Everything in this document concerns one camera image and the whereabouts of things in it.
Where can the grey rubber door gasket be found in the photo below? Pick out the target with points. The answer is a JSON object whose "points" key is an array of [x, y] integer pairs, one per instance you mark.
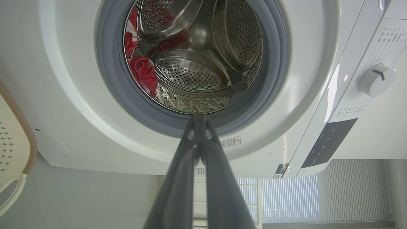
{"points": [[111, 63]]}

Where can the stainless steel washing machine drum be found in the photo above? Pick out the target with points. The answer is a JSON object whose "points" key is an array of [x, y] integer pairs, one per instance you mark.
{"points": [[203, 54]]}

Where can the white window blinds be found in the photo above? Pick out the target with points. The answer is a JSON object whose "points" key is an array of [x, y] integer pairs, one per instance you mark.
{"points": [[318, 197]]}

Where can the dark grey control panel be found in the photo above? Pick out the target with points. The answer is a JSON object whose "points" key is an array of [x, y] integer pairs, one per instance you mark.
{"points": [[329, 143]]}

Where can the white front-load washing machine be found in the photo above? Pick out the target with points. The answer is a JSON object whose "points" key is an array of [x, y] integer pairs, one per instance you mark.
{"points": [[79, 105]]}

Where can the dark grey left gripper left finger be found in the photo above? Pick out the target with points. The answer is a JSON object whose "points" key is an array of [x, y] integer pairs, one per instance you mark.
{"points": [[178, 190]]}

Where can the red and white garment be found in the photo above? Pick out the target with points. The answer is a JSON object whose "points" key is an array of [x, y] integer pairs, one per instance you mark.
{"points": [[140, 63]]}

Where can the white warning label sticker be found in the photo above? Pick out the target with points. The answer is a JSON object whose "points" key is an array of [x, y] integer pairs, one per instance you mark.
{"points": [[230, 142]]}

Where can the white round control knob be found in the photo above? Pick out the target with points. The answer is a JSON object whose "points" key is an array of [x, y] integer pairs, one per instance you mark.
{"points": [[376, 79]]}

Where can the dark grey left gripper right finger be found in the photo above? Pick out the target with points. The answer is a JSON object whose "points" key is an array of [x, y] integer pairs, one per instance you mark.
{"points": [[224, 194]]}

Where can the cream perforated laundry basket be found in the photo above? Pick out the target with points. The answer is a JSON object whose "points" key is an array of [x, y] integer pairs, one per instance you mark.
{"points": [[12, 143]]}

